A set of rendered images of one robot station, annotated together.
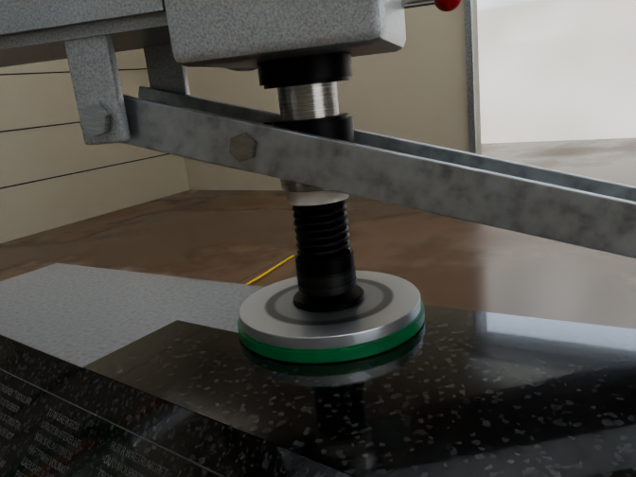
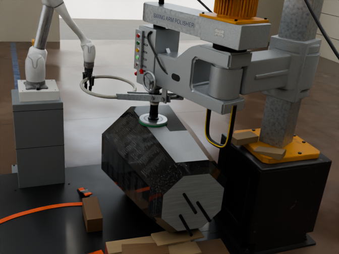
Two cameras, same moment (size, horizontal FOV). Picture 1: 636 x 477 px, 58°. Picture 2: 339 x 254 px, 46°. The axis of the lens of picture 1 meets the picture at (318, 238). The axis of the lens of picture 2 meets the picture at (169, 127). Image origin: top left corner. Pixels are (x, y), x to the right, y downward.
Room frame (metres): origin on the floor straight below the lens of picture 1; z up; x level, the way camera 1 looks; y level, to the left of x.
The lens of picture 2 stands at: (2.92, 1.67, 2.01)
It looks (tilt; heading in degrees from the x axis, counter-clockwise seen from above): 23 degrees down; 214
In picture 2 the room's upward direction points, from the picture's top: 5 degrees clockwise
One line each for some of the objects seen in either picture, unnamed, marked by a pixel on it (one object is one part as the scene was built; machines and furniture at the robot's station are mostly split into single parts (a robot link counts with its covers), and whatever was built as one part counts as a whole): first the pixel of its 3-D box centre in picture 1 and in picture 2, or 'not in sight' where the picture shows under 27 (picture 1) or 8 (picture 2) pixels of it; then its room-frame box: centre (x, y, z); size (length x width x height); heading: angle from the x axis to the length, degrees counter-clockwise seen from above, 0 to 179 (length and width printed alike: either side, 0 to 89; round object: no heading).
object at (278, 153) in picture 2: not in sight; (269, 150); (0.42, 0.86, 0.80); 0.20 x 0.10 x 0.05; 93
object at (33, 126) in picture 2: not in sight; (38, 137); (0.87, -1.10, 0.40); 0.50 x 0.50 x 0.80; 57
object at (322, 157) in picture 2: not in sight; (266, 187); (0.18, 0.81, 0.37); 0.66 x 0.66 x 0.74; 56
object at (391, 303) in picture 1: (329, 304); (153, 119); (0.64, -0.01, 0.84); 0.21 x 0.21 x 0.01
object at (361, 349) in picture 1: (329, 307); (153, 119); (0.64, -0.01, 0.84); 0.22 x 0.22 x 0.04
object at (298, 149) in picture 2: not in sight; (275, 143); (0.18, 0.81, 0.76); 0.49 x 0.49 x 0.05; 56
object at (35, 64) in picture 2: not in sight; (35, 66); (0.86, -1.11, 1.05); 0.18 x 0.16 x 0.22; 52
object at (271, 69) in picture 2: not in sight; (272, 68); (0.38, 0.76, 1.36); 0.74 x 0.34 x 0.25; 164
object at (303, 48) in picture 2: not in sight; (290, 66); (0.18, 0.81, 1.35); 0.35 x 0.35 x 0.41
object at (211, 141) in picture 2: not in sight; (218, 124); (0.81, 0.63, 1.05); 0.23 x 0.03 x 0.32; 75
